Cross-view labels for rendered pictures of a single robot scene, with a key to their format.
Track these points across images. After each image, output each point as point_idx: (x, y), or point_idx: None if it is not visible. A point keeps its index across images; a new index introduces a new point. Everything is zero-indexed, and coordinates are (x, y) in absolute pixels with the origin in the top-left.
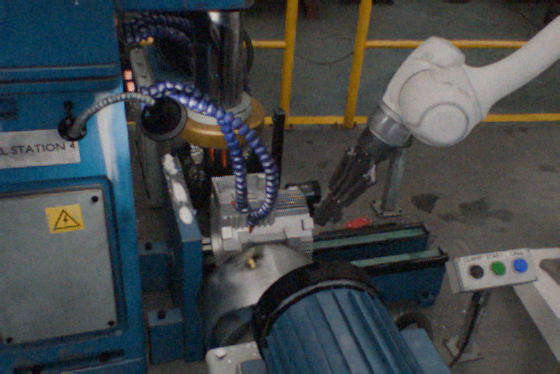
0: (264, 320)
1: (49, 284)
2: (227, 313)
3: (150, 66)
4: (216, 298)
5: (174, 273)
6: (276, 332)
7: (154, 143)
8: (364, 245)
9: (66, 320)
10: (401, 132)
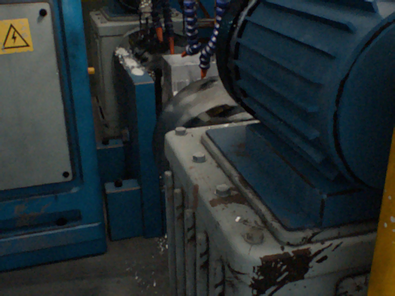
0: (233, 24)
1: (0, 120)
2: (185, 124)
3: (106, 13)
4: (172, 120)
5: (130, 152)
6: (250, 19)
7: (110, 72)
8: None
9: (20, 168)
10: None
